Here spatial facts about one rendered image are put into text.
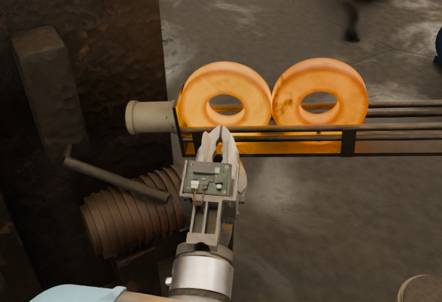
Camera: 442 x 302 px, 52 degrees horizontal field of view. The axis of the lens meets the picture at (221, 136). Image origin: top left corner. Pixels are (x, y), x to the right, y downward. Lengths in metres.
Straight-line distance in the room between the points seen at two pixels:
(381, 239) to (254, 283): 0.43
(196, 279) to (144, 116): 0.34
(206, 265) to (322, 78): 0.34
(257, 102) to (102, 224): 0.35
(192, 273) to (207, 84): 0.32
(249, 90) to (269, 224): 0.84
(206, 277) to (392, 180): 1.27
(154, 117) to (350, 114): 0.32
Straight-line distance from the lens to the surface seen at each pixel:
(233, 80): 0.73
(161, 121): 0.78
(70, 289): 0.27
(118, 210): 0.86
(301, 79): 0.72
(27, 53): 0.79
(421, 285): 0.81
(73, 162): 0.86
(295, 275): 1.41
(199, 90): 0.74
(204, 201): 0.57
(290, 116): 0.76
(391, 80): 2.30
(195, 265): 0.55
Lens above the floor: 1.15
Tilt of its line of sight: 39 degrees down
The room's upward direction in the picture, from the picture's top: straight up
